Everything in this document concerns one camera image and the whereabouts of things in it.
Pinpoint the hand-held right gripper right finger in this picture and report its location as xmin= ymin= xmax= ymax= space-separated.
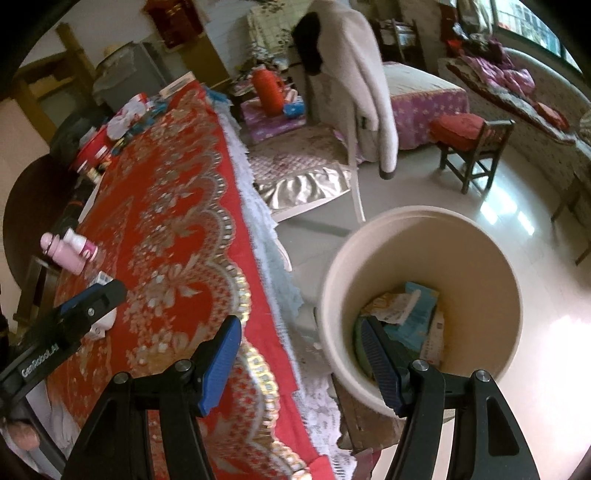
xmin=361 ymin=316 xmax=541 ymax=480

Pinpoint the red thermos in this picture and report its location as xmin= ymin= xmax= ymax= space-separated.
xmin=252 ymin=69 xmax=287 ymax=117

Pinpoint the pink blanket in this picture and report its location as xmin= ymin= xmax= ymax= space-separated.
xmin=461 ymin=39 xmax=537 ymax=94

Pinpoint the grey cabinet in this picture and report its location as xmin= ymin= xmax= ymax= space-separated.
xmin=92 ymin=41 xmax=168 ymax=112

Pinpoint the dark brown armchair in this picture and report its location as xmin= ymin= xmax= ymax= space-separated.
xmin=2 ymin=154 xmax=68 ymax=282

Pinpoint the window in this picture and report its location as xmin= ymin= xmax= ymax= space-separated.
xmin=490 ymin=0 xmax=583 ymax=71

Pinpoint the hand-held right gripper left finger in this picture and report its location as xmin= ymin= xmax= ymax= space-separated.
xmin=65 ymin=315 xmax=243 ymax=480

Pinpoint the floral sofa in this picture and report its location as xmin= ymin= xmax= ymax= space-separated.
xmin=445 ymin=46 xmax=591 ymax=197

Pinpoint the white coat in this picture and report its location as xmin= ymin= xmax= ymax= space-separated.
xmin=307 ymin=0 xmax=399 ymax=180

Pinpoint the red pillow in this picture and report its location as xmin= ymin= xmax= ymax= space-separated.
xmin=534 ymin=102 xmax=571 ymax=131

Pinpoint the white lace table cover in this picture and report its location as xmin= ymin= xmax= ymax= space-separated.
xmin=215 ymin=92 xmax=358 ymax=480

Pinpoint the white red plastic bag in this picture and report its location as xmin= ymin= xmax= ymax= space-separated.
xmin=108 ymin=92 xmax=151 ymax=139

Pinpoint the red framed picture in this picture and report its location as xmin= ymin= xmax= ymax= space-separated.
xmin=144 ymin=0 xmax=202 ymax=49

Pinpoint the white printed packet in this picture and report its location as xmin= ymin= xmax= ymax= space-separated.
xmin=416 ymin=311 xmax=447 ymax=367

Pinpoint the red basin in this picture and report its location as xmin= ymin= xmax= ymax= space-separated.
xmin=76 ymin=124 xmax=115 ymax=169

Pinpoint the low table with pink cloth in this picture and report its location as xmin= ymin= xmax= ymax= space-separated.
xmin=241 ymin=99 xmax=306 ymax=143

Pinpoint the bed with pink cover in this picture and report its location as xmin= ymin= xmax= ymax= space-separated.
xmin=382 ymin=62 xmax=470 ymax=151

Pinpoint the cream plastic bin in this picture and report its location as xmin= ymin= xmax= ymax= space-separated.
xmin=321 ymin=206 xmax=525 ymax=418

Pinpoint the person's left hand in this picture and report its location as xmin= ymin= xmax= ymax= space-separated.
xmin=7 ymin=416 xmax=41 ymax=452

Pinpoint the pink bottle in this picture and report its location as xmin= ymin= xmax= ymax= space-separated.
xmin=41 ymin=232 xmax=86 ymax=276

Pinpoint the blue green box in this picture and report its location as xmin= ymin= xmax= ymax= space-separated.
xmin=148 ymin=99 xmax=170 ymax=126

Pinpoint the small wooden stool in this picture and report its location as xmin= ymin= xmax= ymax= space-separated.
xmin=436 ymin=119 xmax=516 ymax=195

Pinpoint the small wooden bench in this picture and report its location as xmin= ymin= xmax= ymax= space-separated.
xmin=329 ymin=373 xmax=408 ymax=455

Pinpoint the red cushion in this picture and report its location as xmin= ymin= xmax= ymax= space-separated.
xmin=431 ymin=114 xmax=488 ymax=151

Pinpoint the white bottle with red label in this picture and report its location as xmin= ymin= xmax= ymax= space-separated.
xmin=62 ymin=228 xmax=100 ymax=262

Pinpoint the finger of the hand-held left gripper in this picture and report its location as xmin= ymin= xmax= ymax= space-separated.
xmin=59 ymin=278 xmax=129 ymax=325

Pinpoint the white wrapper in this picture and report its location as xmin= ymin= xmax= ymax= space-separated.
xmin=88 ymin=307 xmax=117 ymax=341

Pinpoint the black cloth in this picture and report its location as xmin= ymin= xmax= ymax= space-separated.
xmin=291 ymin=11 xmax=325 ymax=75

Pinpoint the silver foil mat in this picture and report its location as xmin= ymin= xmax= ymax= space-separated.
xmin=252 ymin=165 xmax=352 ymax=209

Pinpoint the floral cloth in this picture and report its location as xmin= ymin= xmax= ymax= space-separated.
xmin=246 ymin=2 xmax=306 ymax=66

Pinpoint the red floral tablecloth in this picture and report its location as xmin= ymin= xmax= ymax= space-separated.
xmin=44 ymin=83 xmax=324 ymax=480

